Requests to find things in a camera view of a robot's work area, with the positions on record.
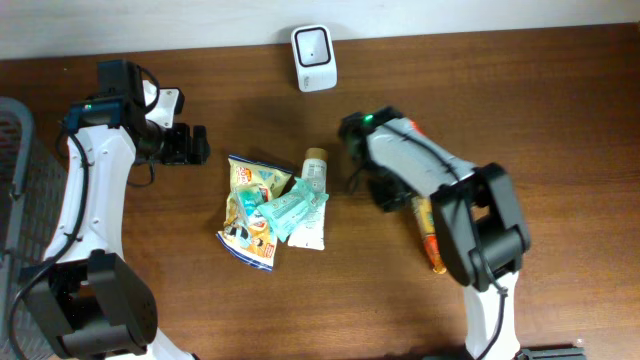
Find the orange spaghetti packet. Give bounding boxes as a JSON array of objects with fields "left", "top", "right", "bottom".
[{"left": 409, "top": 119, "right": 448, "bottom": 276}]

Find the white tube tan cap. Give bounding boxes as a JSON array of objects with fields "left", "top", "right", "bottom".
[{"left": 288, "top": 148, "right": 328, "bottom": 251}]

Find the teal sachet packet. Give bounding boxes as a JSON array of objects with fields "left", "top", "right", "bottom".
[{"left": 257, "top": 177, "right": 329, "bottom": 242}]

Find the yellow snack bag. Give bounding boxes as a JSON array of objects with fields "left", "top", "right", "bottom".
[{"left": 216, "top": 155, "right": 292, "bottom": 272}]

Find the small teal packet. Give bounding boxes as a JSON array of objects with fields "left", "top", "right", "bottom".
[{"left": 232, "top": 184, "right": 269, "bottom": 225}]

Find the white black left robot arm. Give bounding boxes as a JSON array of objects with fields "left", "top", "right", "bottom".
[{"left": 1, "top": 60, "right": 210, "bottom": 359}]

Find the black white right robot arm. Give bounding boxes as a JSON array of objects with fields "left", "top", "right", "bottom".
[{"left": 338, "top": 106, "right": 531, "bottom": 359}]

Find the white barcode scanner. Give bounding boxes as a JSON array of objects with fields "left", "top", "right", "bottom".
[{"left": 290, "top": 25, "right": 338, "bottom": 92}]

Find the grey plastic mesh basket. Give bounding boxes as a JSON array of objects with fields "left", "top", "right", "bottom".
[{"left": 1, "top": 97, "right": 66, "bottom": 359}]

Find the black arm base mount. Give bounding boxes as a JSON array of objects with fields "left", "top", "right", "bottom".
[{"left": 423, "top": 346, "right": 587, "bottom": 360}]

